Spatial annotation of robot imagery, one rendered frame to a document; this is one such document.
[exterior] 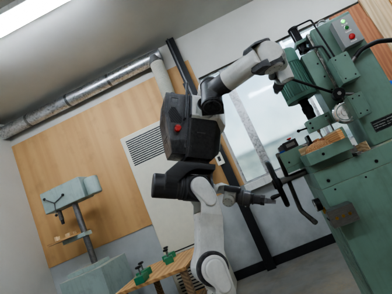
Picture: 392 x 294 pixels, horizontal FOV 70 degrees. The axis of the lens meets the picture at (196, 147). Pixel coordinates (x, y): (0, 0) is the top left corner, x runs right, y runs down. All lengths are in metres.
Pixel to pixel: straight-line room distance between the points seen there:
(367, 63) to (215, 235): 1.20
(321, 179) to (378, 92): 0.56
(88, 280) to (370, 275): 2.20
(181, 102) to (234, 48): 2.10
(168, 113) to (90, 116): 2.35
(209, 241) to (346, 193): 0.71
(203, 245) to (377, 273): 0.83
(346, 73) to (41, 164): 3.32
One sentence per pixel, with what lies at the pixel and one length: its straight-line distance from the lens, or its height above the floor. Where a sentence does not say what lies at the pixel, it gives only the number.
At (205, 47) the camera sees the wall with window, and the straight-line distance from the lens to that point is 3.42.
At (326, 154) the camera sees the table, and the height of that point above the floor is 0.86.
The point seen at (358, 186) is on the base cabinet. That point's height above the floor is 0.66.
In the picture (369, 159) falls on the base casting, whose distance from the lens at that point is 1.59.
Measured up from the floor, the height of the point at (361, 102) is 1.03.
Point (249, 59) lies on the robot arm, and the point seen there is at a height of 1.32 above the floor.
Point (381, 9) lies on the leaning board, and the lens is 3.71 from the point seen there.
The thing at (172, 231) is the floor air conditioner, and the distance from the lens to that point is 2.87.
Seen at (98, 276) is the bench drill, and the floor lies 0.64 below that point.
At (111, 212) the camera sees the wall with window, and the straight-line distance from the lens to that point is 3.39.
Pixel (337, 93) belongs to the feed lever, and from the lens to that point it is 1.66.
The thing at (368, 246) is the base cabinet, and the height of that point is 0.39.
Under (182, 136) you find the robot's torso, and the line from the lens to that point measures 1.28.
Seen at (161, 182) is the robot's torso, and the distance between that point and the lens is 1.26.
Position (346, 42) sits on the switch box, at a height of 1.34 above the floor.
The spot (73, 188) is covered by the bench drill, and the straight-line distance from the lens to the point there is 3.05.
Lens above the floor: 0.91
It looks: 10 degrees up
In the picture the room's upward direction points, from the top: 23 degrees counter-clockwise
